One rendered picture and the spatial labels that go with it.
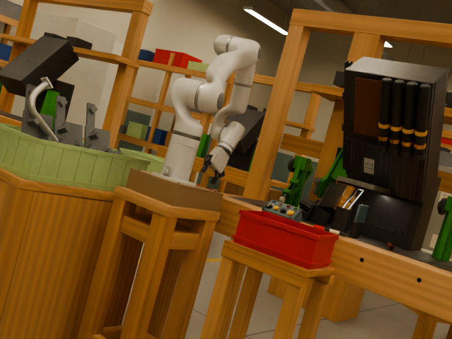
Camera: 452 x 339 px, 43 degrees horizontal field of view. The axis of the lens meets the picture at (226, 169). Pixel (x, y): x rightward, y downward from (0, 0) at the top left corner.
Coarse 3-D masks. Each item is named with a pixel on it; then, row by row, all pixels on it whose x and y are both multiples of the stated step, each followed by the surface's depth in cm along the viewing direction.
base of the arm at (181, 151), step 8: (176, 136) 234; (176, 144) 233; (184, 144) 233; (192, 144) 234; (168, 152) 235; (176, 152) 233; (184, 152) 233; (192, 152) 235; (168, 160) 234; (176, 160) 233; (184, 160) 233; (192, 160) 236; (168, 168) 233; (176, 168) 233; (184, 168) 234; (160, 176) 231; (168, 176) 233; (176, 176) 233; (184, 176) 235; (192, 184) 234
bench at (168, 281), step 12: (168, 252) 267; (180, 252) 270; (168, 264) 266; (180, 264) 273; (240, 264) 317; (168, 276) 267; (240, 276) 321; (168, 288) 270; (156, 300) 268; (168, 300) 272; (156, 312) 267; (228, 312) 320; (156, 324) 269; (228, 324) 323; (156, 336) 271
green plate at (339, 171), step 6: (342, 150) 249; (342, 156) 250; (336, 162) 250; (342, 162) 250; (330, 168) 251; (336, 168) 251; (342, 168) 249; (330, 174) 252; (336, 174) 251; (342, 174) 249; (330, 180) 255
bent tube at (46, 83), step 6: (42, 78) 255; (42, 84) 253; (48, 84) 256; (36, 90) 251; (42, 90) 253; (30, 96) 249; (36, 96) 251; (30, 102) 248; (30, 108) 249; (36, 114) 250; (42, 120) 253; (42, 126) 253; (48, 132) 255; (54, 138) 257
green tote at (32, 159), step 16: (0, 128) 245; (16, 128) 263; (0, 144) 244; (16, 144) 236; (32, 144) 229; (48, 144) 231; (64, 144) 237; (0, 160) 242; (16, 160) 234; (32, 160) 228; (48, 160) 233; (64, 160) 239; (80, 160) 245; (96, 160) 250; (112, 160) 257; (128, 160) 264; (144, 160) 271; (32, 176) 229; (48, 176) 235; (64, 176) 241; (80, 176) 247; (96, 176) 253; (112, 176) 259
